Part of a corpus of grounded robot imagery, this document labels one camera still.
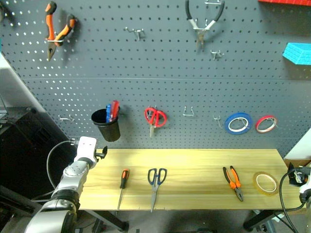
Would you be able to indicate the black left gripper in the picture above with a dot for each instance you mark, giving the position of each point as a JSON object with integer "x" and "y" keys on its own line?
{"x": 99, "y": 154}

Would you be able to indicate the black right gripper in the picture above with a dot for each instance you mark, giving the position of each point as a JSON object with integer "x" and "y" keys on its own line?
{"x": 297, "y": 178}

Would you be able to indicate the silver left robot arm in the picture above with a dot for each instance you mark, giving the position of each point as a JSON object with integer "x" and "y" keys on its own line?
{"x": 70, "y": 179}

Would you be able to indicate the grey metal pegboard wall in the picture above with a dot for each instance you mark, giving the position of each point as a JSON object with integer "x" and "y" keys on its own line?
{"x": 155, "y": 77}

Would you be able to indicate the brown cardboard box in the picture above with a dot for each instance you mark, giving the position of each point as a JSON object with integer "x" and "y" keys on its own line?
{"x": 295, "y": 162}

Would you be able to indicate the black plastic cup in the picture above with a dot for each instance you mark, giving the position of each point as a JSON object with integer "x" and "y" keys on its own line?
{"x": 109, "y": 128}

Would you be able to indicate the orange black screwdriver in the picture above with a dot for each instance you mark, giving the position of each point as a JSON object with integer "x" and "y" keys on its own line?
{"x": 124, "y": 178}

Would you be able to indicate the yellow clear tape roll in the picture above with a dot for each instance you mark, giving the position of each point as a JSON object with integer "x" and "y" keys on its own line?
{"x": 256, "y": 185}

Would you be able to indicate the metal pegboard hook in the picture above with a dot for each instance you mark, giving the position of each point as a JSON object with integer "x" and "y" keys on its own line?
{"x": 188, "y": 112}
{"x": 137, "y": 31}
{"x": 217, "y": 54}
{"x": 66, "y": 118}
{"x": 218, "y": 119}
{"x": 213, "y": 2}

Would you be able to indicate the red tape roll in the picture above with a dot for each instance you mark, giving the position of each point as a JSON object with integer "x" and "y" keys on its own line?
{"x": 261, "y": 121}

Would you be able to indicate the black table leg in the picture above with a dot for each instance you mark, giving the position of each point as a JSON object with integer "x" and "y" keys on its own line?
{"x": 261, "y": 217}
{"x": 107, "y": 218}

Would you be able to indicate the orange black combination pliers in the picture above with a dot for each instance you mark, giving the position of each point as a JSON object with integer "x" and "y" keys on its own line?
{"x": 233, "y": 182}

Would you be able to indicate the blue black scissors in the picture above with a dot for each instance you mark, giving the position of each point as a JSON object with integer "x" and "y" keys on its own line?
{"x": 155, "y": 184}

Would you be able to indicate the blue tape roll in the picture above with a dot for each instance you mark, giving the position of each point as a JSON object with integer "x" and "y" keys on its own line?
{"x": 229, "y": 126}

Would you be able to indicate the black cabinet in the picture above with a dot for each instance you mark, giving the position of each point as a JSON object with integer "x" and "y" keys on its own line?
{"x": 26, "y": 150}

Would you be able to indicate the blue plastic bin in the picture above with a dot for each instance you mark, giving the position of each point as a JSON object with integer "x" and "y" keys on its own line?
{"x": 297, "y": 53}

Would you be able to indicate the orange black long-nose pliers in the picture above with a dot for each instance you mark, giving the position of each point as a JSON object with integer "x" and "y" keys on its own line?
{"x": 52, "y": 31}

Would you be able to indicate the red plastic bin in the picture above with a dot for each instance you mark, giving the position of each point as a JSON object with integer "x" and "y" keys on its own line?
{"x": 286, "y": 2}

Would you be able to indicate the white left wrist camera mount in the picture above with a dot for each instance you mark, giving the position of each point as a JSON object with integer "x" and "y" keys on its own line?
{"x": 86, "y": 146}

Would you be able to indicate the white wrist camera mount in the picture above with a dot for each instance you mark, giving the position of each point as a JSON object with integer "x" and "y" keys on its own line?
{"x": 305, "y": 188}
{"x": 86, "y": 146}

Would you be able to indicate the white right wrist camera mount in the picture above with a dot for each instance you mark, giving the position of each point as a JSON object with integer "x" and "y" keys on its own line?
{"x": 305, "y": 188}

